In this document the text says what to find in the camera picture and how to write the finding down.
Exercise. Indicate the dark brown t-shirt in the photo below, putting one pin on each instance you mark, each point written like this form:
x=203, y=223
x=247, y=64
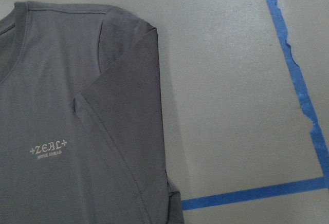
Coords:
x=81, y=118

